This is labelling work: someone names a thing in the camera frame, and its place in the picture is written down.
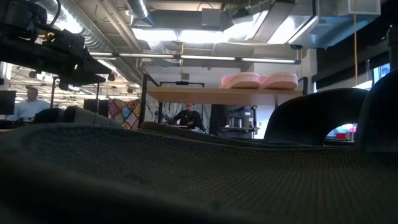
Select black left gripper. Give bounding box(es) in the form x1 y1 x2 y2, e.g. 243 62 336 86
21 43 112 91

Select black slide sandal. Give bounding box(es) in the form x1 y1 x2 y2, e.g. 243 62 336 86
0 122 398 224
33 105 124 129
139 88 369 149
354 68 398 153

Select pink slide sandal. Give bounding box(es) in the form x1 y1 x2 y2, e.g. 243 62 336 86
260 72 299 91
220 72 262 90

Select black office monitor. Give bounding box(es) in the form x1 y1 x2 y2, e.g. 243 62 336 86
0 90 17 116
83 98 109 118

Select colourful patchwork quilt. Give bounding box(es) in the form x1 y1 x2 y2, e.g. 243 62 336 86
108 98 141 130

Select person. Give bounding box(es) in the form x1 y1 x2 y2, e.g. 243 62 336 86
8 85 51 121
172 103 205 131

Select long tube light bar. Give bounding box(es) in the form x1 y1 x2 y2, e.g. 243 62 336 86
90 52 302 65

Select black equipment cart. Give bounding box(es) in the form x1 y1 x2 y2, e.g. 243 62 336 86
217 105 261 139

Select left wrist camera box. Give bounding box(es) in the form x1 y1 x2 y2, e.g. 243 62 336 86
51 29 85 51

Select black camera gantry frame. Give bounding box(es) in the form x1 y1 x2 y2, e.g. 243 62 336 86
159 80 205 88

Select wooden shelf with black frame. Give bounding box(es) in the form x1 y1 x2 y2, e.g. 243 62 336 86
141 73 308 129

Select yellow hanging cord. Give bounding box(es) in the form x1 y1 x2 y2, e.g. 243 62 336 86
353 0 358 87

